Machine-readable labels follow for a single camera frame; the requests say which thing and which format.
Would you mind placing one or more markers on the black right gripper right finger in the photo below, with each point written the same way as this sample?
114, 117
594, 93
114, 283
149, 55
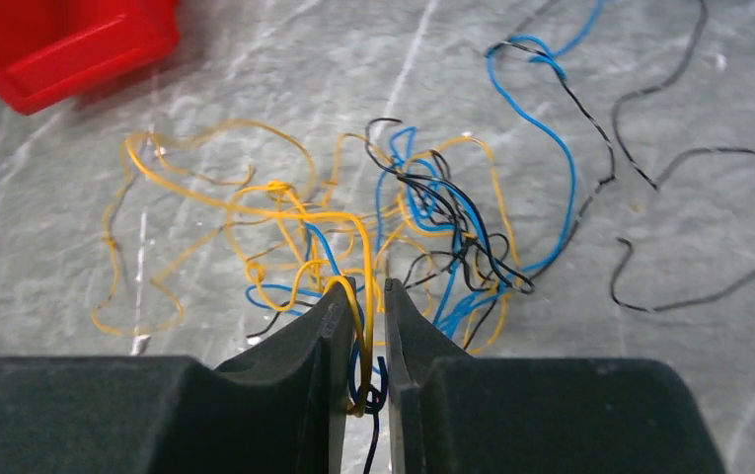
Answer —
451, 412

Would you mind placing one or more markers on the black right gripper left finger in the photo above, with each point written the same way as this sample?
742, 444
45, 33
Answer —
279, 407

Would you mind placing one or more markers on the red plastic bin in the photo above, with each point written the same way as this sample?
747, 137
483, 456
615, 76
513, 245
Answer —
53, 50

